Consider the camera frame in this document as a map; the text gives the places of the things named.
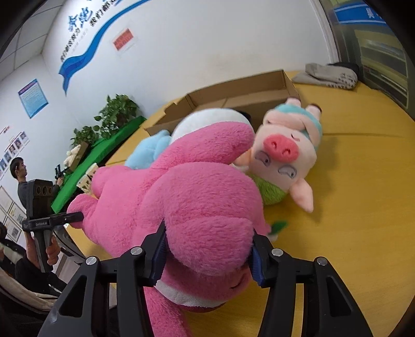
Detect cream plush toy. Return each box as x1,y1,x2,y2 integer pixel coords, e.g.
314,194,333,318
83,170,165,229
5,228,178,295
66,146,81,166

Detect beige cloth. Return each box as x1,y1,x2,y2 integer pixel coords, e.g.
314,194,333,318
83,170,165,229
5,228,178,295
0,266,57,306

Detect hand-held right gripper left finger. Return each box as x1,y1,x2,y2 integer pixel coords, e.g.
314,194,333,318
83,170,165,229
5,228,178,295
37,221,168,337

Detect blue wall poster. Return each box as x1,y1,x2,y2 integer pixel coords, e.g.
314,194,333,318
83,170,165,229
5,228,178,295
18,78,49,119

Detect red wall sign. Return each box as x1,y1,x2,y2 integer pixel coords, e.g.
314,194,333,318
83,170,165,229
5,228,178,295
112,27,139,51

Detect blue wave wall decal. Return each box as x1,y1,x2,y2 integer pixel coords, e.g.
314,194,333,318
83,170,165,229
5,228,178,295
58,0,172,95

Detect glass door with blue banner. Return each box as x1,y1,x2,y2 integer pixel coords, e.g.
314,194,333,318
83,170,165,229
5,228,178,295
331,0,415,109

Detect framed wall pictures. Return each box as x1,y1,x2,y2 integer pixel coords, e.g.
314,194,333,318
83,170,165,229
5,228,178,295
0,185,27,241

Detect green covered table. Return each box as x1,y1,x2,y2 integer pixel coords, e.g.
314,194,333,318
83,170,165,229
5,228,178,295
51,116,148,214

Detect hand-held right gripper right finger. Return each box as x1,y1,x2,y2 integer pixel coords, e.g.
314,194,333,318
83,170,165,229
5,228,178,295
249,233,373,337

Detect grey folded cloth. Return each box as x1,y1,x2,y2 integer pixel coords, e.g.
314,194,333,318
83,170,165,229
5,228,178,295
293,62,345,87

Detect blue and white plush toy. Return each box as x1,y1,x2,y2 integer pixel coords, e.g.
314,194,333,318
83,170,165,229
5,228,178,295
125,108,254,170

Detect pink plush toy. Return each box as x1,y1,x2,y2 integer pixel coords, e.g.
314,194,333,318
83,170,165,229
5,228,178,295
66,122,271,337

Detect cardboard box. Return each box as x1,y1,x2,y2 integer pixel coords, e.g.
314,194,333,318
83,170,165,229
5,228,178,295
144,69,302,137

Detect person's left hand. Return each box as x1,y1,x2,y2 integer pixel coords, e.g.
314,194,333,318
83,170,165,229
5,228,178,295
25,231,61,270

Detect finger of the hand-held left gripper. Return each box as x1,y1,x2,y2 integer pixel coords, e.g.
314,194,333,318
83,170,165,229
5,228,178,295
52,212,84,228

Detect green potted plant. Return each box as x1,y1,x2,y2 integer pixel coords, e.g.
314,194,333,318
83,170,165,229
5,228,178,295
94,94,140,137
70,126,100,147

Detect pig plush toy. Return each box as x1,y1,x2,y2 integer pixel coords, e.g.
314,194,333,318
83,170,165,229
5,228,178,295
233,97,324,213

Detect person's left forearm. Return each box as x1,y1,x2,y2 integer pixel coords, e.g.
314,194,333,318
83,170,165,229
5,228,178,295
14,257,67,294

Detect wall photo board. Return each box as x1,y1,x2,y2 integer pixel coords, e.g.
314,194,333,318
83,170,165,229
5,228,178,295
0,125,30,179

